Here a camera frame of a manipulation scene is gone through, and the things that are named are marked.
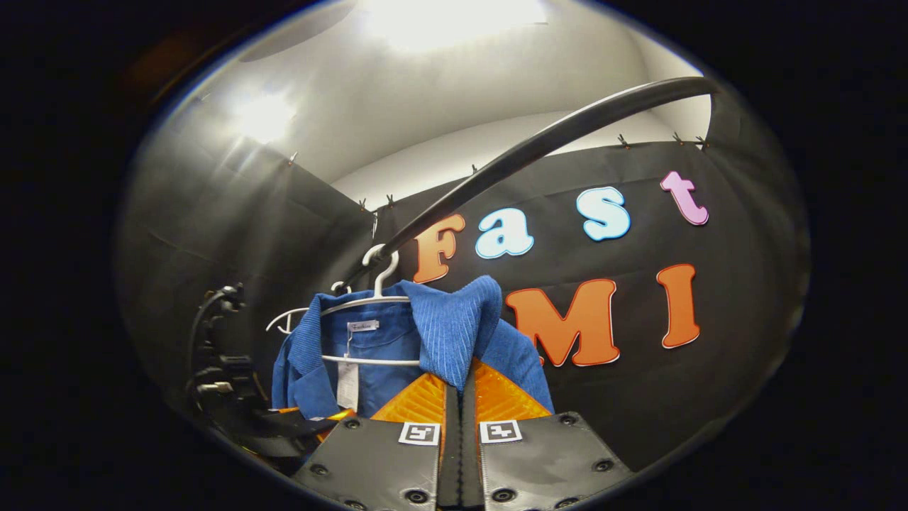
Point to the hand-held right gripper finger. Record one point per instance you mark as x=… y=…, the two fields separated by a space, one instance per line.
x=452 y=454
x=468 y=454

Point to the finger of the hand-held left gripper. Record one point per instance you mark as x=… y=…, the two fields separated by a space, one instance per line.
x=305 y=424

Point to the white plastic clothes hanger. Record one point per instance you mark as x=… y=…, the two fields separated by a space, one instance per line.
x=369 y=360
x=291 y=316

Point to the black backdrop cloth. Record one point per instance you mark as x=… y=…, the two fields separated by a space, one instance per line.
x=709 y=369

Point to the small ceiling light panel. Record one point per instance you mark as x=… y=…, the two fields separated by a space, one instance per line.
x=266 y=117

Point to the large ceiling light panel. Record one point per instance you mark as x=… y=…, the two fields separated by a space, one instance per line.
x=447 y=18

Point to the black clothes rail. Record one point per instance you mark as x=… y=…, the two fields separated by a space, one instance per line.
x=539 y=145

